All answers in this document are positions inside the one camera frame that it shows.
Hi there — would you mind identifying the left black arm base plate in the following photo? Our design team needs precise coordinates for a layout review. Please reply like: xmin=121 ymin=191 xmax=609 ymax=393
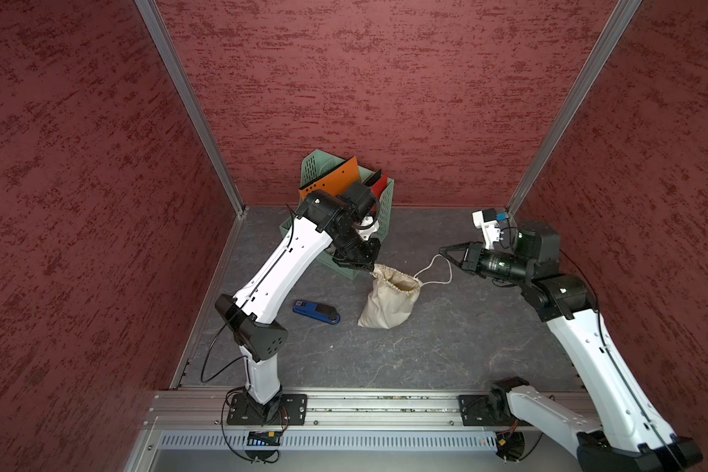
xmin=225 ymin=393 xmax=308 ymax=427

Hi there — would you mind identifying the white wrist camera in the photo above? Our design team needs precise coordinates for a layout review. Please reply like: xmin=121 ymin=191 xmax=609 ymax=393
xmin=357 ymin=216 xmax=380 ymax=241
xmin=472 ymin=208 xmax=509 ymax=250

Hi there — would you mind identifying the left aluminium corner post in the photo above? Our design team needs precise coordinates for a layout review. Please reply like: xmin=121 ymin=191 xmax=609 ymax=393
xmin=135 ymin=0 xmax=246 ymax=218

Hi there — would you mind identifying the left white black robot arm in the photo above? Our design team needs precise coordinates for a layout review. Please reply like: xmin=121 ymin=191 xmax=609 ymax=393
xmin=216 ymin=182 xmax=381 ymax=420

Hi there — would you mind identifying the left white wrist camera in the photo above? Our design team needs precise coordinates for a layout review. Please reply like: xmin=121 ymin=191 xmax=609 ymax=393
xmin=357 ymin=216 xmax=380 ymax=241

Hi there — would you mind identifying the green plastic file rack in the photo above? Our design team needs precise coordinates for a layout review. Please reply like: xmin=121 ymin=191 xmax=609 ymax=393
xmin=267 ymin=149 xmax=395 ymax=281

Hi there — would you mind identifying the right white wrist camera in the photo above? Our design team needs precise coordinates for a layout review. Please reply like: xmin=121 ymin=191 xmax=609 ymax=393
xmin=472 ymin=208 xmax=509 ymax=250

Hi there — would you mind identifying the orange folder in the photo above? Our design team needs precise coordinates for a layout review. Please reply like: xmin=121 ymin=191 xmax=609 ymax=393
xmin=299 ymin=155 xmax=361 ymax=201

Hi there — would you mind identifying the aluminium corner post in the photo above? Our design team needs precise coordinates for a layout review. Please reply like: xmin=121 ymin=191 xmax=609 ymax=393
xmin=135 ymin=0 xmax=246 ymax=218
xmin=507 ymin=0 xmax=641 ymax=214

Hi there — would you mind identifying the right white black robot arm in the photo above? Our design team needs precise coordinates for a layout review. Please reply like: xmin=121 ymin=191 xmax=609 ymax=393
xmin=439 ymin=221 xmax=703 ymax=471

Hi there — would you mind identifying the blue black stapler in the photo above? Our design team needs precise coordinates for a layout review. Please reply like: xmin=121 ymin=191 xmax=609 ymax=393
xmin=292 ymin=300 xmax=340 ymax=325

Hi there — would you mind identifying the right aluminium corner post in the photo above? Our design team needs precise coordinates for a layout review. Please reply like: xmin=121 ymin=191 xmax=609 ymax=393
xmin=507 ymin=0 xmax=641 ymax=214

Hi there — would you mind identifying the red folder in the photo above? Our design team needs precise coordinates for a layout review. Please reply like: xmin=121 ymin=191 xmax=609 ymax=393
xmin=365 ymin=170 xmax=389 ymax=199

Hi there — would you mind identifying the beige drawstring cloth bag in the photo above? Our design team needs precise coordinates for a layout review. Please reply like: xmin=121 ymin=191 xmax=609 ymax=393
xmin=357 ymin=255 xmax=454 ymax=330

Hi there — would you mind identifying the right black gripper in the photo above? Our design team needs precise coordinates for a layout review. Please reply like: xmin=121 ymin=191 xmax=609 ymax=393
xmin=439 ymin=239 xmax=532 ymax=282

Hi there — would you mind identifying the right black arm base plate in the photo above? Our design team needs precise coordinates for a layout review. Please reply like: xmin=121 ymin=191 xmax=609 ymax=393
xmin=457 ymin=391 xmax=531 ymax=430

